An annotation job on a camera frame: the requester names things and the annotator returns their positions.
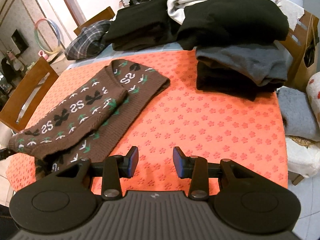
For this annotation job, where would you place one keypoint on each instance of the black folded garment left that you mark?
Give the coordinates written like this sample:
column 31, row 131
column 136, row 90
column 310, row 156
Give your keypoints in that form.
column 142, row 26

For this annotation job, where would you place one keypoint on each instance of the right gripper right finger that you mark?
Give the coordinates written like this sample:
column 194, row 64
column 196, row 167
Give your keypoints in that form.
column 199, row 171

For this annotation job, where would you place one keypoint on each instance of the grey folded garment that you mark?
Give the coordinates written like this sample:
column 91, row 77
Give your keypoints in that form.
column 241, row 70

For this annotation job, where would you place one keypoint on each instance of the wooden chair far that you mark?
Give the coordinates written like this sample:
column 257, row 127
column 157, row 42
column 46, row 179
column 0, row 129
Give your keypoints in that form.
column 106, row 14

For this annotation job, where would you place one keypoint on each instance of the plaid grey cloth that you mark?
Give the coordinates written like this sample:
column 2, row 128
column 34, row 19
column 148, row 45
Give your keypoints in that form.
column 91, row 41

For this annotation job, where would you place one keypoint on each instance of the black folded garment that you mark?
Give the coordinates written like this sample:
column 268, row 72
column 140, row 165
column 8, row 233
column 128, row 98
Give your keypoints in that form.
column 222, row 23
column 142, row 26

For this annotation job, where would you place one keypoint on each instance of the brown patterned knit sweater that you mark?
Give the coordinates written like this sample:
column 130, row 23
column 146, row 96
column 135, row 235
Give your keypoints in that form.
column 90, row 121

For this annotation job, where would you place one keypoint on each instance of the grey fleece towel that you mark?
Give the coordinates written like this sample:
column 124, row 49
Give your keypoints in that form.
column 296, row 112

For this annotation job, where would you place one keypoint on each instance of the wooden chair left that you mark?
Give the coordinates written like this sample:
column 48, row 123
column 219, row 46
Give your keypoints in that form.
column 41, row 76

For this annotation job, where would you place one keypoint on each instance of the wooden chair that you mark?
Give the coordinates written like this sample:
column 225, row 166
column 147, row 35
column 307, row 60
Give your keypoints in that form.
column 106, row 14
column 41, row 76

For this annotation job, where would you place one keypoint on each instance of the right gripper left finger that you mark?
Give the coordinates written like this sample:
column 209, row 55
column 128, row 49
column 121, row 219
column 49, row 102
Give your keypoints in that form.
column 77, row 178

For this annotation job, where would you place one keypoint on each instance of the black folded garment right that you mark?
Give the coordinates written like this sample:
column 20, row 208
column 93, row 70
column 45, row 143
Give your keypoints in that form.
column 222, row 23

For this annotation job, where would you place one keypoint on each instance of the brown paper bag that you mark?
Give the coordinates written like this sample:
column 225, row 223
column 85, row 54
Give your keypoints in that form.
column 301, row 43

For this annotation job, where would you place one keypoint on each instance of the colourful hula hoop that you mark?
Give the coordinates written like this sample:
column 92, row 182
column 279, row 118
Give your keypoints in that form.
column 47, row 36

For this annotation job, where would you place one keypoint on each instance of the white spotted plush cloth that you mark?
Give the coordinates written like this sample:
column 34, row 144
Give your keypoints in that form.
column 313, row 93

